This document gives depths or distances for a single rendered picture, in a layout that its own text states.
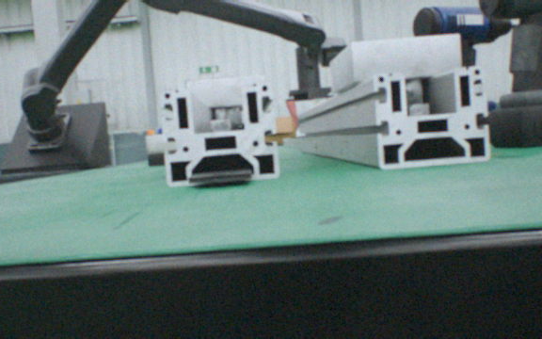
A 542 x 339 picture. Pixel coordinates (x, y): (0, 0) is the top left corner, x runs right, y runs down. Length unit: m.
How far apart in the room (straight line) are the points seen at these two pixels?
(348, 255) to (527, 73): 0.64
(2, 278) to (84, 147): 1.32
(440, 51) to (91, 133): 1.09
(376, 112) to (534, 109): 0.29
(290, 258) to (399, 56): 0.45
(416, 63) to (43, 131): 1.10
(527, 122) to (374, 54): 0.24
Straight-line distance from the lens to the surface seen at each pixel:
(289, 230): 0.24
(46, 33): 7.84
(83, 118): 1.64
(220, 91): 0.87
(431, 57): 0.65
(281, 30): 1.46
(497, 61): 12.98
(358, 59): 0.63
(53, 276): 0.23
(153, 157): 1.20
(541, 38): 0.84
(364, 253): 0.21
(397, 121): 0.56
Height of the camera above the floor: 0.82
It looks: 3 degrees down
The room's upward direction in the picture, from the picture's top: 5 degrees counter-clockwise
